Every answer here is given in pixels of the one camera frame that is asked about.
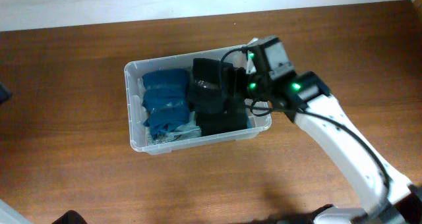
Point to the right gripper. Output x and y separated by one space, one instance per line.
248 77

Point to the dark blue jeans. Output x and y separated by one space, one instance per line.
249 122

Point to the small black garment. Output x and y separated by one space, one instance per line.
205 90

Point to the large black garment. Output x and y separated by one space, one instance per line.
219 115

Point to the light blue jeans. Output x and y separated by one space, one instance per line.
182 132

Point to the teal taped garment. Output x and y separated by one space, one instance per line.
165 100

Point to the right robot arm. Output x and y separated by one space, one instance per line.
385 194

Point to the clear plastic storage container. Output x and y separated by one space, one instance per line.
137 114

